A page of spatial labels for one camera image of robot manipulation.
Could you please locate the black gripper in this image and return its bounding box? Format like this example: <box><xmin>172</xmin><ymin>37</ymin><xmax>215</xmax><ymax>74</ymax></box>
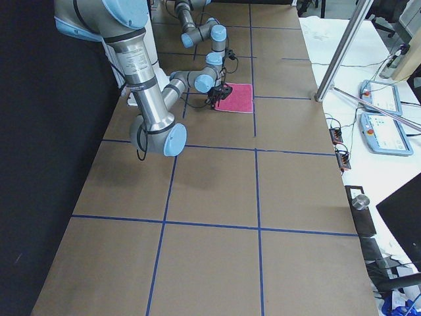
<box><xmin>206</xmin><ymin>84</ymin><xmax>233</xmax><ymax>106</ymax></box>
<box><xmin>225</xmin><ymin>48</ymin><xmax>237</xmax><ymax>61</ymax></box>

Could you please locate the pink towel with white edge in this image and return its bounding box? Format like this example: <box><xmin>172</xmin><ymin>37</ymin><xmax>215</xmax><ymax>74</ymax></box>
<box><xmin>214</xmin><ymin>83</ymin><xmax>253</xmax><ymax>114</ymax></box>

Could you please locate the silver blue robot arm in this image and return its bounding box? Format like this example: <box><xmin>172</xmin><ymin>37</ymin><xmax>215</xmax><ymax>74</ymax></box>
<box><xmin>54</xmin><ymin>1</ymin><xmax>227</xmax><ymax>157</ymax></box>
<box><xmin>173</xmin><ymin>0</ymin><xmax>237</xmax><ymax>61</ymax></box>

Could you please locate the far orange connector block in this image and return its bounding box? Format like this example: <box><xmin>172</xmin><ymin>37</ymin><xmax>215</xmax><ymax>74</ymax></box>
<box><xmin>329</xmin><ymin>127</ymin><xmax>343</xmax><ymax>145</ymax></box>

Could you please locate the orange connector block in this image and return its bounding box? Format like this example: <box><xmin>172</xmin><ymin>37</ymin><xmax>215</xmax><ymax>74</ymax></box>
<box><xmin>335</xmin><ymin>149</ymin><xmax>351</xmax><ymax>172</ymax></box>
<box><xmin>329</xmin><ymin>127</ymin><xmax>343</xmax><ymax>145</ymax></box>

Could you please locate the near orange connector block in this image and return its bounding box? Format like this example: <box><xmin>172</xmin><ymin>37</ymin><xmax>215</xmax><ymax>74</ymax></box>
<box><xmin>335</xmin><ymin>149</ymin><xmax>351</xmax><ymax>172</ymax></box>

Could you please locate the far blue teach pendant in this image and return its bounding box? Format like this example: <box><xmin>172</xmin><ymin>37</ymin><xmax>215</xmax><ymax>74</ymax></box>
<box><xmin>360</xmin><ymin>80</ymin><xmax>403</xmax><ymax>116</ymax></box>

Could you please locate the blue teach pendant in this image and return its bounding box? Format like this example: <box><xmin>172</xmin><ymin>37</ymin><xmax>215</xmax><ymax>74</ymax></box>
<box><xmin>360</xmin><ymin>80</ymin><xmax>403</xmax><ymax>116</ymax></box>
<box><xmin>360</xmin><ymin>112</ymin><xmax>414</xmax><ymax>157</ymax></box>

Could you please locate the near blue teach pendant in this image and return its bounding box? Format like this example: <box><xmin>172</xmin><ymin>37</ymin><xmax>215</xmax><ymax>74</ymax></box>
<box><xmin>360</xmin><ymin>112</ymin><xmax>414</xmax><ymax>157</ymax></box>

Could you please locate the small steel cylinder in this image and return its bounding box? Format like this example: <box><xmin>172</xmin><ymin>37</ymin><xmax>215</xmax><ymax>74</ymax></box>
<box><xmin>351</xmin><ymin>194</ymin><xmax>370</xmax><ymax>211</ymax></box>

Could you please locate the long thin metal rod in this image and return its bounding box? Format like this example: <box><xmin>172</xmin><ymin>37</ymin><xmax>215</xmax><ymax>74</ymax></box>
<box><xmin>332</xmin><ymin>86</ymin><xmax>421</xmax><ymax>132</ymax></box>

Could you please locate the black monitor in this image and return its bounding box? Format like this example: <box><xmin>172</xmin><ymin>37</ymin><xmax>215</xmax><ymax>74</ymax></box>
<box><xmin>376</xmin><ymin>174</ymin><xmax>420</xmax><ymax>270</ymax></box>

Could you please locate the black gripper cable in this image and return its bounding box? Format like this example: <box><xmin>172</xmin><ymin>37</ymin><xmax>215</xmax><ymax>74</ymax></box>
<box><xmin>134</xmin><ymin>65</ymin><xmax>231</xmax><ymax>162</ymax></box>
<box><xmin>193</xmin><ymin>9</ymin><xmax>239</xmax><ymax>75</ymax></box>

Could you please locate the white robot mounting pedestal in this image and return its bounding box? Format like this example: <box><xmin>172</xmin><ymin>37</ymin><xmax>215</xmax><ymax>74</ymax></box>
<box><xmin>144</xmin><ymin>18</ymin><xmax>169</xmax><ymax>91</ymax></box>

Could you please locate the aluminium frame post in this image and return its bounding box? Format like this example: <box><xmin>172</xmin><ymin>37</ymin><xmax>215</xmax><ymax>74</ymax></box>
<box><xmin>314</xmin><ymin>0</ymin><xmax>374</xmax><ymax>102</ymax></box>

